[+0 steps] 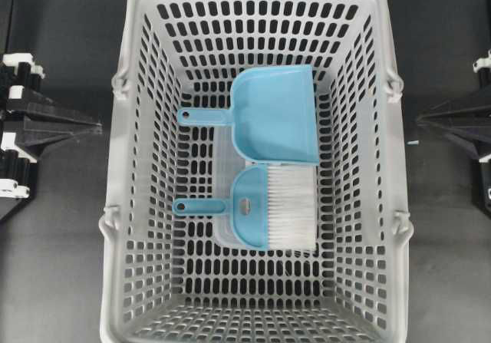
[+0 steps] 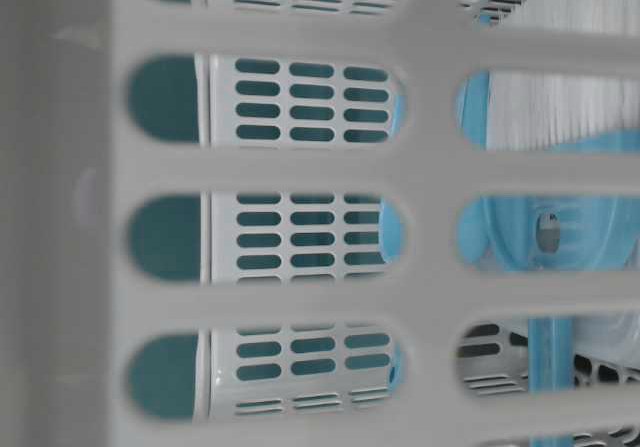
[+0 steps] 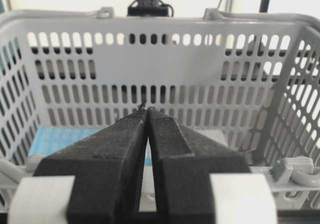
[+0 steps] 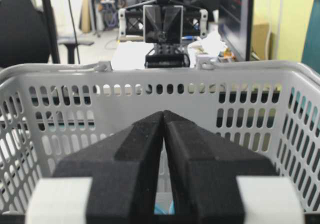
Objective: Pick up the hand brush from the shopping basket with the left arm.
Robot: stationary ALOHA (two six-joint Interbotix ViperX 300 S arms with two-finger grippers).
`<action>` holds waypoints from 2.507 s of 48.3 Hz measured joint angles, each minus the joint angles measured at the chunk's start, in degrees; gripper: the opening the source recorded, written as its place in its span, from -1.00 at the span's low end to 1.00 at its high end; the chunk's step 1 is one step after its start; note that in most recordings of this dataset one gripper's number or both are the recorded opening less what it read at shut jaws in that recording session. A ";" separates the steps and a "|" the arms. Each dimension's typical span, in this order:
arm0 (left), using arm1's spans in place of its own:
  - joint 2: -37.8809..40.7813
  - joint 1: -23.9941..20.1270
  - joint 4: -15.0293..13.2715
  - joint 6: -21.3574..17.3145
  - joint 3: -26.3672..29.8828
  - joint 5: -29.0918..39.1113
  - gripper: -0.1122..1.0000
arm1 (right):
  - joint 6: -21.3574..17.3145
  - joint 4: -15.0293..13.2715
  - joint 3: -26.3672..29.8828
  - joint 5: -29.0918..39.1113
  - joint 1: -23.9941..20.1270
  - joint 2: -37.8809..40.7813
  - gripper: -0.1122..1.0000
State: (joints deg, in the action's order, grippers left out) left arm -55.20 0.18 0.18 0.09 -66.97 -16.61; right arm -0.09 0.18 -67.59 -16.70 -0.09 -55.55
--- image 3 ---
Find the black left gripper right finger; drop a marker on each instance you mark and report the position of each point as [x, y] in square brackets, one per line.
[198, 180]

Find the grey plastic shopping basket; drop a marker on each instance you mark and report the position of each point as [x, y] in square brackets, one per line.
[249, 80]

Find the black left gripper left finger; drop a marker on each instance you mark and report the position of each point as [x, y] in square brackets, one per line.
[94, 180]

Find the black camera stand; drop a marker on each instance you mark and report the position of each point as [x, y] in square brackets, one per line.
[153, 8]

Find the grey basket handle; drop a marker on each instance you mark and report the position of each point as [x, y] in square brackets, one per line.
[299, 170]

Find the blue checkered cloth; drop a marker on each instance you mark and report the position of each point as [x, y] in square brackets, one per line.
[49, 140]

